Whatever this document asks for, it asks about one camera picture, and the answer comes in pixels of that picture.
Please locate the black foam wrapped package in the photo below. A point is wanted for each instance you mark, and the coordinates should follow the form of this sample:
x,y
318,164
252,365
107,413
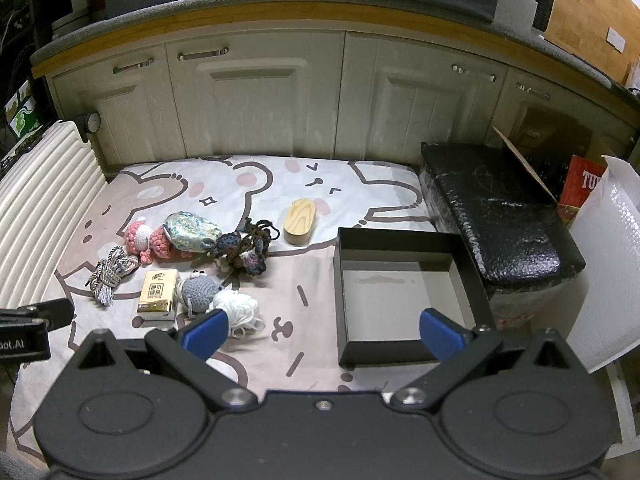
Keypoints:
x,y
500,220

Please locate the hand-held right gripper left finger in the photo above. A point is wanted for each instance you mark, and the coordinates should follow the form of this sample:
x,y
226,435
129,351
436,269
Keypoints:
x,y
205,335

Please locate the white ribbed suitcase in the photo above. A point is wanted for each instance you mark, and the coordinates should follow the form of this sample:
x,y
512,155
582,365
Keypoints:
x,y
45,195

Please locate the grey crochet toy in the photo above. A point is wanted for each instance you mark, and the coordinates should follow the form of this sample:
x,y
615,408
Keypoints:
x,y
200,290

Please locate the white wall socket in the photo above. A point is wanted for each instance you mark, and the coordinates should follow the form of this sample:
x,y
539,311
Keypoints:
x,y
615,40

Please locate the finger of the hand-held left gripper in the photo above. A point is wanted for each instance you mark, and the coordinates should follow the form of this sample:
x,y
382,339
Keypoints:
x,y
52,312

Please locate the oval wooden box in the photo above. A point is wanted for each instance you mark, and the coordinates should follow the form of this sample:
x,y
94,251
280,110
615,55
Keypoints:
x,y
300,220

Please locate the brown cardboard box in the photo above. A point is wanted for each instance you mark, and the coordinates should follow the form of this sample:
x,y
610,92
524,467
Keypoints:
x,y
540,127

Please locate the white yarn ball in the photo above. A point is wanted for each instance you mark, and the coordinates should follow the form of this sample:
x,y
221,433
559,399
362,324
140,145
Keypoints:
x,y
235,310

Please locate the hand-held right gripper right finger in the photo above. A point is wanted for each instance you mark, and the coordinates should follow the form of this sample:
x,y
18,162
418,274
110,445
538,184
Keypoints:
x,y
442,332

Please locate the floral fabric pouch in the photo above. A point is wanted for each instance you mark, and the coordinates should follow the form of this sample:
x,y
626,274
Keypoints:
x,y
190,232

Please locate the black cardboard box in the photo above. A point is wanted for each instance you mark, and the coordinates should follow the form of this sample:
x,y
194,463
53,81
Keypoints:
x,y
400,285

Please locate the yellow tissue pack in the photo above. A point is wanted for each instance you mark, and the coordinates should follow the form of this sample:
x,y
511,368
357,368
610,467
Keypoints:
x,y
157,292

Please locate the grey countertop with wooden edge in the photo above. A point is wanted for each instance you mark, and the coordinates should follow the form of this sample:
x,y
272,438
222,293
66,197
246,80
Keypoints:
x,y
300,4

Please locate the green white box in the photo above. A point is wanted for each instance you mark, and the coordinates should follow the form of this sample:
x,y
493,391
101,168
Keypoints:
x,y
22,120

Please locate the bear printed blanket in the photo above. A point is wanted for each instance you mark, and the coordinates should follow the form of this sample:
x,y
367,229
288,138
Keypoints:
x,y
300,195

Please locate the pink crochet doll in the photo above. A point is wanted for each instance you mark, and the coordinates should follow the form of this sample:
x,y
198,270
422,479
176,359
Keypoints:
x,y
150,246

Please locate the red box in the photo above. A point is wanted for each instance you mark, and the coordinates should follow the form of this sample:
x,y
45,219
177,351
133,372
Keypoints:
x,y
582,180

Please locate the white cabinet door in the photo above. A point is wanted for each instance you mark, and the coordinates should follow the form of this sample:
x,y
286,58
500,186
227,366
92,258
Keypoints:
x,y
135,115
250,110
565,110
415,110

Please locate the small round gauge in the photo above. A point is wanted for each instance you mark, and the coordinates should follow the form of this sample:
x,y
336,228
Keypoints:
x,y
91,121

